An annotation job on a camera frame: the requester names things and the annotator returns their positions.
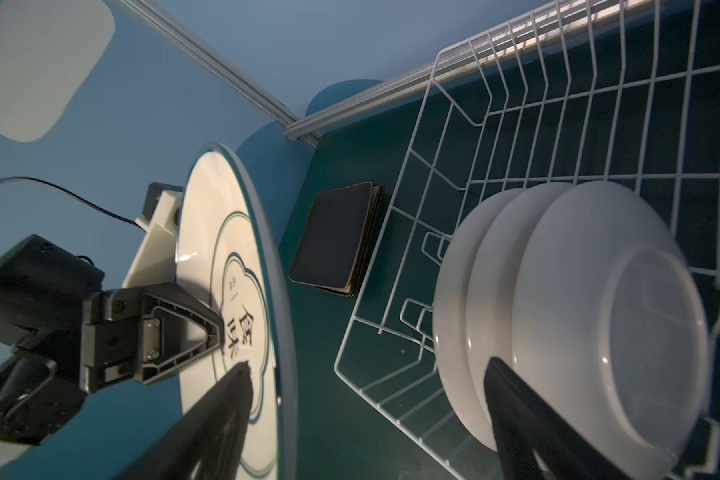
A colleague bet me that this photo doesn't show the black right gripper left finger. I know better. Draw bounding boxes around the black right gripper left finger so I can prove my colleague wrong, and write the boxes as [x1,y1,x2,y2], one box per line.
[117,362,253,479]

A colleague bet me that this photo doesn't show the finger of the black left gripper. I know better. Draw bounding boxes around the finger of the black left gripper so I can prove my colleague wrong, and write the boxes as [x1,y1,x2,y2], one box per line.
[134,283,223,384]

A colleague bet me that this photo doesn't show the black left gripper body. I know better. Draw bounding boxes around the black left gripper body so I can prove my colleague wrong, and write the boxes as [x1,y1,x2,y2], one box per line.
[12,287,150,393]

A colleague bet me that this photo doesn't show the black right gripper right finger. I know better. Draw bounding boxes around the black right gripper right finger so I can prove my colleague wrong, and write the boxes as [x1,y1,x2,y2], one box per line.
[483,357,628,479]

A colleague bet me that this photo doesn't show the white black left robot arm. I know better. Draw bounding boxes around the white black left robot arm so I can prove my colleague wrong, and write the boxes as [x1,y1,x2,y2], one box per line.
[0,235,223,446]

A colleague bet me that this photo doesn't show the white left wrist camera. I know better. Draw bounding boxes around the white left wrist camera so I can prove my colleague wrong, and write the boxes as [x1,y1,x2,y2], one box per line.
[122,182,183,288]

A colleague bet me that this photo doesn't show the aluminium left corner post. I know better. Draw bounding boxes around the aluminium left corner post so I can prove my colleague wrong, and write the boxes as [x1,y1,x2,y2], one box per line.
[122,0,301,127]

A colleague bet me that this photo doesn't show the white wire dish rack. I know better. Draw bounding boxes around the white wire dish rack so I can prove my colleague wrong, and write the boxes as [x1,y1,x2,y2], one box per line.
[334,1,720,479]

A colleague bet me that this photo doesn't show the aluminium back frame rail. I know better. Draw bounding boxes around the aluminium back frame rail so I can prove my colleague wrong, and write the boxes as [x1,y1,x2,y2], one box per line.
[285,1,652,140]

